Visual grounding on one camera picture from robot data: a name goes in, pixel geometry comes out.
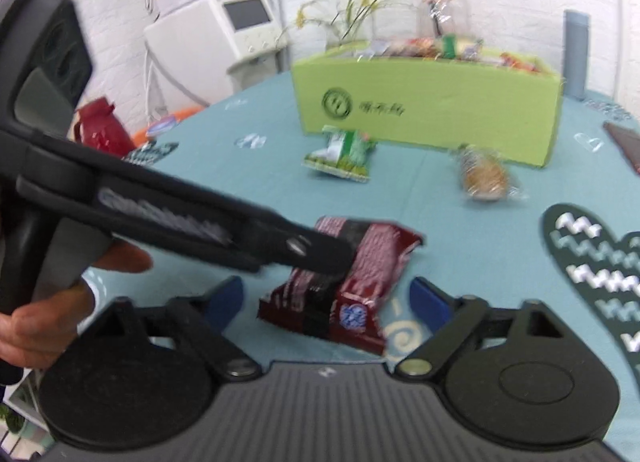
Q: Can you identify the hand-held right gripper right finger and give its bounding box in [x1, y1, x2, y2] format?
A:
[392, 276, 557, 384]

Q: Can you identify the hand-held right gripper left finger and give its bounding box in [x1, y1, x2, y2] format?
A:
[102, 275, 264, 384]

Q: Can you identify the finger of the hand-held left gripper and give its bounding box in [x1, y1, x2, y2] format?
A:
[220, 248, 264, 274]
[259, 217, 355, 277]

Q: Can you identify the dark red snack packet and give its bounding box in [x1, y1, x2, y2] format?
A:
[257, 215, 427, 356]

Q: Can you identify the green white snack packet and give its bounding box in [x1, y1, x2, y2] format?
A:
[303, 124, 377, 183]

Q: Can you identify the light green cardboard box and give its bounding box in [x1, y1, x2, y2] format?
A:
[291, 36, 567, 170]

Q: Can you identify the heap of assorted snack packets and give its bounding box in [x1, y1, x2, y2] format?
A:
[356, 34, 543, 74]

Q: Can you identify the person's left hand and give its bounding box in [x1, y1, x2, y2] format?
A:
[0, 242, 154, 369]

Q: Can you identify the teal tablecloth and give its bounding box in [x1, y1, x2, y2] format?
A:
[80, 70, 640, 443]

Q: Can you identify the red thermos jug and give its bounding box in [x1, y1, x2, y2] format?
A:
[73, 97, 136, 159]

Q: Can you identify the small blue white cup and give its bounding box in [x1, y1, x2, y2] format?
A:
[144, 115, 179, 139]

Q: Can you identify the clear brown bread packet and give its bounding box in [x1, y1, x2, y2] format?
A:
[451, 143, 529, 203]

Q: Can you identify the orange basin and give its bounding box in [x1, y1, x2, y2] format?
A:
[131, 105, 202, 143]

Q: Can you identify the white appliance with screen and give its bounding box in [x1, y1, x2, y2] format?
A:
[144, 0, 292, 110]

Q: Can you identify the plant in glass vase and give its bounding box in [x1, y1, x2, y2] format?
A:
[280, 0, 402, 52]

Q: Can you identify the dark brown flat object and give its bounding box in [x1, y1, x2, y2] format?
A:
[602, 121, 640, 174]

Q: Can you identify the glass pitcher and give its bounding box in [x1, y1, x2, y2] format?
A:
[415, 0, 474, 39]

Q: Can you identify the grey cylinder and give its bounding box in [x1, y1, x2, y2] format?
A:
[563, 9, 591, 101]

